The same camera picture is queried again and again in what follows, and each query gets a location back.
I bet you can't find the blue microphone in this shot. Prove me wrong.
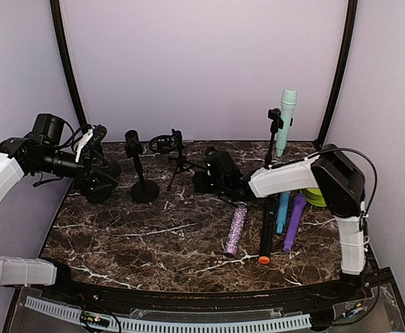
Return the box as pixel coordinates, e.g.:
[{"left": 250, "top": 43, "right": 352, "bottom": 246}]
[{"left": 276, "top": 191, "right": 290, "bottom": 234}]

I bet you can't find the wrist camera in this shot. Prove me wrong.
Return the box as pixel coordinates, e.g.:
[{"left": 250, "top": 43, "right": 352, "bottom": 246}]
[
  {"left": 204, "top": 146, "right": 243, "bottom": 186},
  {"left": 75, "top": 124, "right": 107, "bottom": 163}
]

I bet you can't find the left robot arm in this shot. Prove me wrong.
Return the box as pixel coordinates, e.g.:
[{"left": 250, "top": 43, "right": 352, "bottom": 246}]
[{"left": 0, "top": 113, "right": 121, "bottom": 302}]

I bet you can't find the green circuit board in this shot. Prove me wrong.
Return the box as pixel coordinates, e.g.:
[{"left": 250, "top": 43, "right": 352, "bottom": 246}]
[{"left": 80, "top": 311, "right": 110, "bottom": 328}]

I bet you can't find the mint green microphone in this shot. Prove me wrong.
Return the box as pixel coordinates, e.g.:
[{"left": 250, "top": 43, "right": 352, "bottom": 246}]
[{"left": 276, "top": 87, "right": 297, "bottom": 157}]

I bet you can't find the lime green bowl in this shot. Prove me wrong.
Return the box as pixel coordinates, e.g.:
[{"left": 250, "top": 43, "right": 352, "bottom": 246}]
[{"left": 300, "top": 188, "right": 327, "bottom": 207}]

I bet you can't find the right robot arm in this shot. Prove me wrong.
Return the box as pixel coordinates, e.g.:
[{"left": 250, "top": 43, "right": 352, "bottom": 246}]
[{"left": 193, "top": 144, "right": 374, "bottom": 301}]

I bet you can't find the silver glitter microphone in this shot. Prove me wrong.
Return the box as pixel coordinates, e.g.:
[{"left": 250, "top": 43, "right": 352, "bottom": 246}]
[{"left": 224, "top": 202, "right": 248, "bottom": 257}]

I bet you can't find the black round-base stand clamp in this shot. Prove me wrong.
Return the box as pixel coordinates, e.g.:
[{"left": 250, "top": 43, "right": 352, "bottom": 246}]
[{"left": 124, "top": 130, "right": 160, "bottom": 203}]

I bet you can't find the purple microphone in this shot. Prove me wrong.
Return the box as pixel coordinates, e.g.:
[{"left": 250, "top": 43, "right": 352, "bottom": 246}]
[{"left": 283, "top": 193, "right": 307, "bottom": 253}]

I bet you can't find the black round-base stand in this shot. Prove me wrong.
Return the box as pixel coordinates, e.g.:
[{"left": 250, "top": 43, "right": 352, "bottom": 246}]
[
  {"left": 94, "top": 144, "right": 121, "bottom": 179},
  {"left": 264, "top": 108, "right": 284, "bottom": 169},
  {"left": 82, "top": 173, "right": 118, "bottom": 204}
]

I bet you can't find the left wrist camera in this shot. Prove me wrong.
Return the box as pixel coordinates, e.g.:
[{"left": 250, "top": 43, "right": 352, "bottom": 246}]
[{"left": 75, "top": 124, "right": 107, "bottom": 163}]

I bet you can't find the white slotted cable duct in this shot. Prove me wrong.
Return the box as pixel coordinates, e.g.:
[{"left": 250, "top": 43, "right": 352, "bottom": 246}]
[{"left": 24, "top": 296, "right": 311, "bottom": 332}]

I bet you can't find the black microphone orange ring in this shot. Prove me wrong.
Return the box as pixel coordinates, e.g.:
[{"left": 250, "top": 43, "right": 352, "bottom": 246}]
[{"left": 257, "top": 198, "right": 278, "bottom": 265}]

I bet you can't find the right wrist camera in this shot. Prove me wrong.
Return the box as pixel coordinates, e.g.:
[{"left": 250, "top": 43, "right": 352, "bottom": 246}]
[{"left": 204, "top": 146, "right": 243, "bottom": 186}]

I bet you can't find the black frame post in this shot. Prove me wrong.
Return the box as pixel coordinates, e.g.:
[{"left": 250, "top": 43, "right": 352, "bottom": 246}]
[
  {"left": 49, "top": 0, "right": 87, "bottom": 126},
  {"left": 313, "top": 0, "right": 358, "bottom": 151}
]

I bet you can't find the black tripod shock-mount stand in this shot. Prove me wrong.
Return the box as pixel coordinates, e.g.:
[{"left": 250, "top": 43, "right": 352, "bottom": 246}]
[{"left": 148, "top": 128, "right": 207, "bottom": 192}]

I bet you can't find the left black frame post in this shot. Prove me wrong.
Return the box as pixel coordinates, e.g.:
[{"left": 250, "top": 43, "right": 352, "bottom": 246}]
[{"left": 49, "top": 0, "right": 87, "bottom": 126}]

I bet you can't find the right black frame post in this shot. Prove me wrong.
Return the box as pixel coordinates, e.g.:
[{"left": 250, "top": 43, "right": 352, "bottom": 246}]
[{"left": 313, "top": 0, "right": 358, "bottom": 151}]

